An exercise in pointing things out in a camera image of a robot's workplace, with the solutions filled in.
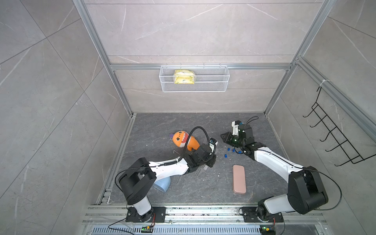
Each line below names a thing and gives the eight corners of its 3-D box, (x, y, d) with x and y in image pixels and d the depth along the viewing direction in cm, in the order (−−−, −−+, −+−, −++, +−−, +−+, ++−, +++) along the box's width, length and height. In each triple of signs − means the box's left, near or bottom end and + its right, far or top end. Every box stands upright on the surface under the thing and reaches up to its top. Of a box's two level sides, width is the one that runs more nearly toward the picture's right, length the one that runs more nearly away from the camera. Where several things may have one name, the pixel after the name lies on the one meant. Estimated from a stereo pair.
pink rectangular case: (232, 191, 83) (234, 190, 81) (232, 166, 93) (233, 164, 91) (244, 194, 82) (246, 192, 80) (243, 167, 92) (244, 165, 90)
